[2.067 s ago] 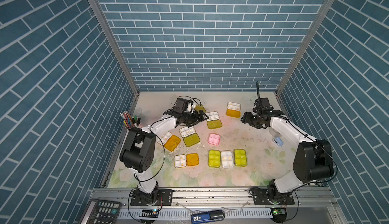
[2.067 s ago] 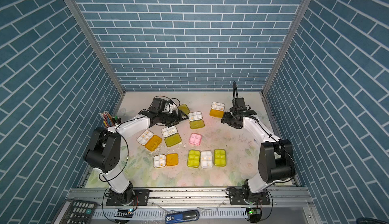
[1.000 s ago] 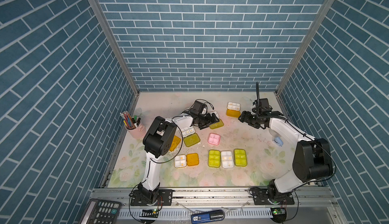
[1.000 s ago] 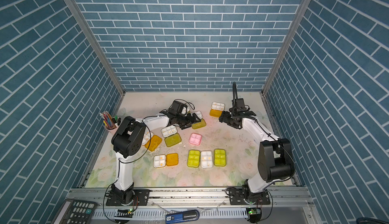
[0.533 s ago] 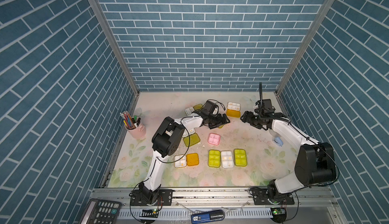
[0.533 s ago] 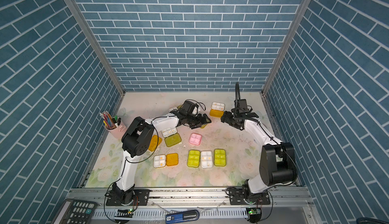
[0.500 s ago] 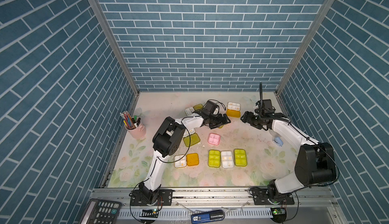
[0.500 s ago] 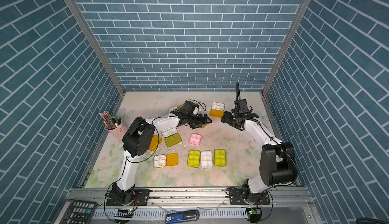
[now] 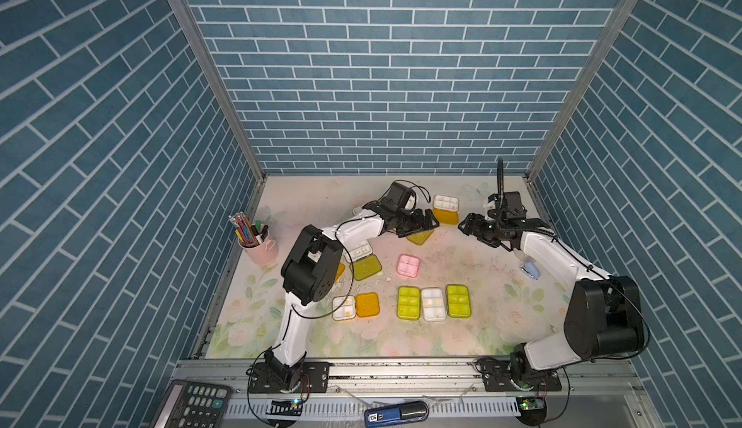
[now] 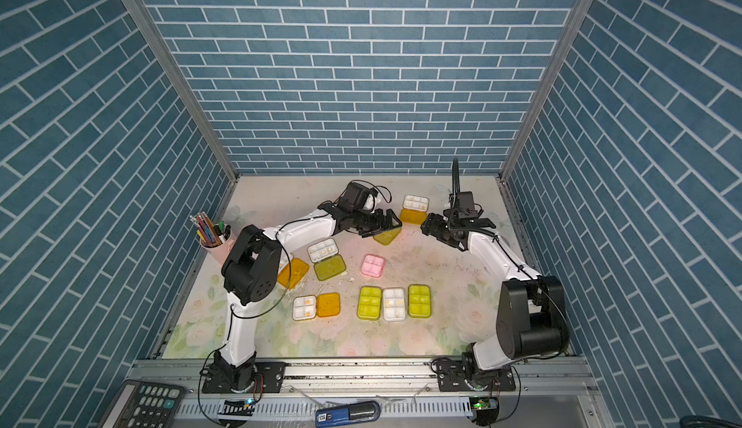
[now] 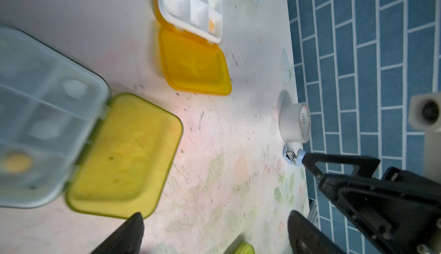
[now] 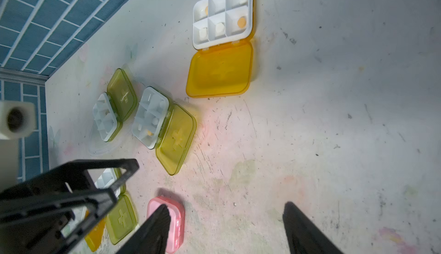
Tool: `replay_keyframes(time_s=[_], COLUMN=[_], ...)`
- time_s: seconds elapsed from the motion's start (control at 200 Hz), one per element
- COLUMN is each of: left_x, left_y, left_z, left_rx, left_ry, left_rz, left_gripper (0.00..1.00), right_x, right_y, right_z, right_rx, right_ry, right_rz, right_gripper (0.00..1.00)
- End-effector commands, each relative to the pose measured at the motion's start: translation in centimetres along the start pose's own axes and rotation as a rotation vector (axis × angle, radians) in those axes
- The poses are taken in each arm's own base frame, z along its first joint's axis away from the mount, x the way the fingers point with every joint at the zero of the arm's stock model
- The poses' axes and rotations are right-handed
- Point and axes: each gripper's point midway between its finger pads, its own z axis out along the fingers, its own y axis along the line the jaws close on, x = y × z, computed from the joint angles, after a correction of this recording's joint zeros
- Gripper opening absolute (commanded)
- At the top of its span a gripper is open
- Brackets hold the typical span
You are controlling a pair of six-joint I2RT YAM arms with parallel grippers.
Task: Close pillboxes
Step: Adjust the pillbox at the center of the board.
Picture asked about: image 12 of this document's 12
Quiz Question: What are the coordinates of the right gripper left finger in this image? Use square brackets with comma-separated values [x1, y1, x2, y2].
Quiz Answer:
[117, 204, 171, 254]

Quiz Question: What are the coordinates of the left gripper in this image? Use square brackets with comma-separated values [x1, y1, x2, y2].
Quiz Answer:
[1, 158, 139, 254]

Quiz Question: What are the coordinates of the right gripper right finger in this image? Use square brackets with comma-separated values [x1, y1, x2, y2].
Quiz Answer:
[282, 202, 343, 254]

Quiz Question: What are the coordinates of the pink pillbox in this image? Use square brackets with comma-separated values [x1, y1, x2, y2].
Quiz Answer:
[147, 195, 185, 254]

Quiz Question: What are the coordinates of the orange pillbox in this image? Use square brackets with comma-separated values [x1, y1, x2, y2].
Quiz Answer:
[186, 0, 255, 98]
[85, 220, 105, 252]

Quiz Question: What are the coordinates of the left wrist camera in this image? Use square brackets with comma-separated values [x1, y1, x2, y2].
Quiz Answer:
[0, 101, 36, 191]

